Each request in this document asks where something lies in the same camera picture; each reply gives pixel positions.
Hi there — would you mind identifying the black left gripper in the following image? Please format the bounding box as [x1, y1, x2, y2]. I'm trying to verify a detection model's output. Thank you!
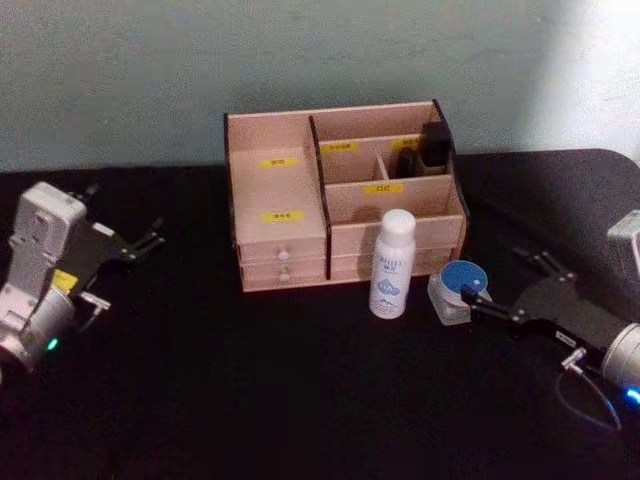
[51, 182, 167, 302]

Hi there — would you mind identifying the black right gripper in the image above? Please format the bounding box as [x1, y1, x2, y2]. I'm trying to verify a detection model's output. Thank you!
[459, 245, 632, 350]

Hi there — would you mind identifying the glass jar with blue lid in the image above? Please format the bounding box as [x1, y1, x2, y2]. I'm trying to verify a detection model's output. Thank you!
[426, 259, 490, 328]

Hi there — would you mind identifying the white spray bottle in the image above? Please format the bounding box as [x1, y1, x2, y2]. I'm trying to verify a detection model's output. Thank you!
[368, 208, 418, 320]

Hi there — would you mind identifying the small wooden drawer, white knob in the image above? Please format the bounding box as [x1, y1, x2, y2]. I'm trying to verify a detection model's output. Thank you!
[240, 258, 330, 293]
[237, 236, 328, 265]

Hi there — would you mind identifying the tall black container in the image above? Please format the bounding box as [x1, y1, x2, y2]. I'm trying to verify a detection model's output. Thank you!
[418, 121, 452, 177]

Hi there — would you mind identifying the wooden desk organizer with drawers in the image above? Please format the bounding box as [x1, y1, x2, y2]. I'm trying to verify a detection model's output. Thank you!
[222, 98, 474, 296]

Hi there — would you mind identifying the small black tube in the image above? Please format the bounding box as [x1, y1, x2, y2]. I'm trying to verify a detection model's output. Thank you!
[394, 146, 420, 180]

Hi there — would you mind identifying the black table cloth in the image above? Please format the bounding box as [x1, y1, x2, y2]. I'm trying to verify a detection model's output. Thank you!
[0, 148, 640, 480]

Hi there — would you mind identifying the thin dark right wrist cable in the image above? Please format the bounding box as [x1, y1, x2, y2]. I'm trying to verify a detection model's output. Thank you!
[554, 348, 624, 434]

